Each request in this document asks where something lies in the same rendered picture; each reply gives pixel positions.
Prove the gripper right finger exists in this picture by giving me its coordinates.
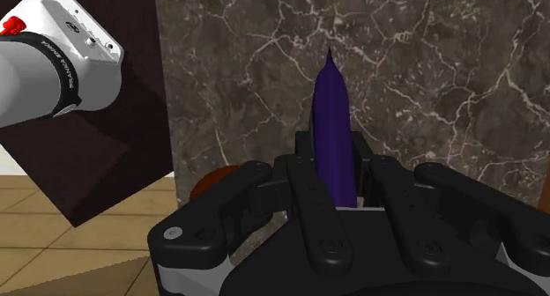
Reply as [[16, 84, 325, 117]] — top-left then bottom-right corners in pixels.
[[351, 130, 550, 280]]

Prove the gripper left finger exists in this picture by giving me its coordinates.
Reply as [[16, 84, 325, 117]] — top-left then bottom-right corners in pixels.
[[147, 130, 354, 271]]

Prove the purple pointed pen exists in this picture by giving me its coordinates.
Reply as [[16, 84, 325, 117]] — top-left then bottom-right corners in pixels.
[[310, 48, 359, 210]]

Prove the reddish brown round object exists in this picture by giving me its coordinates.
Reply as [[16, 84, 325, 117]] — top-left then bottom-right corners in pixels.
[[190, 165, 242, 202]]

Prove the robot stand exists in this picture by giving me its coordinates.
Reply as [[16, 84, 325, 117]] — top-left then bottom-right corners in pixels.
[[0, 0, 176, 229]]

